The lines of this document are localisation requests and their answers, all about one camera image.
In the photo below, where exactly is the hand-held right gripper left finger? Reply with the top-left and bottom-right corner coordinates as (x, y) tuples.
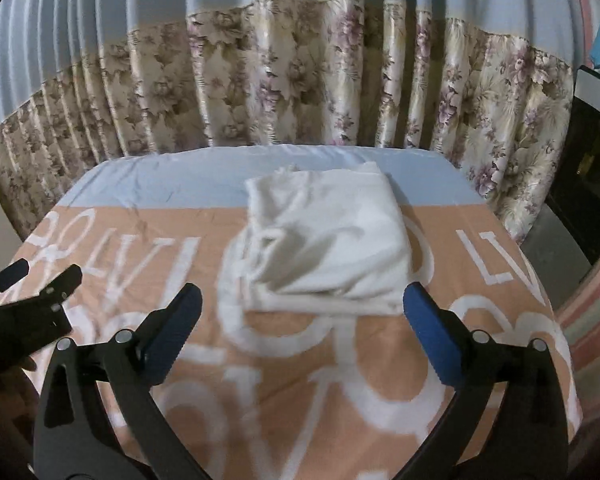
(32, 282), (216, 480)

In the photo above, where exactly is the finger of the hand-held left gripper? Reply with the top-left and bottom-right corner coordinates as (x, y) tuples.
(0, 258), (30, 307)
(0, 264), (84, 322)

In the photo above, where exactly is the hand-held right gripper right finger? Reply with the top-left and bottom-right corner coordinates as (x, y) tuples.
(392, 281), (569, 480)

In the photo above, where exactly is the white knit sweater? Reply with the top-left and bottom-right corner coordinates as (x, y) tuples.
(237, 161), (415, 317)

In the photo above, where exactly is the person's left hand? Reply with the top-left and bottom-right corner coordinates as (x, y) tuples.
(0, 354), (39, 387)

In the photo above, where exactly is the orange and blue printed blanket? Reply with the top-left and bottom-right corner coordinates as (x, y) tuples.
(10, 144), (584, 480)

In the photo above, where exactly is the pink striped cloth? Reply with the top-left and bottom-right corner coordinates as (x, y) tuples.
(554, 240), (600, 363)

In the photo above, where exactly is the black appliance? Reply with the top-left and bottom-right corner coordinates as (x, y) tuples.
(522, 64), (600, 307)

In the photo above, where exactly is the floral and blue curtain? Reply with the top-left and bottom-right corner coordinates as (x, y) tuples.
(0, 0), (583, 248)

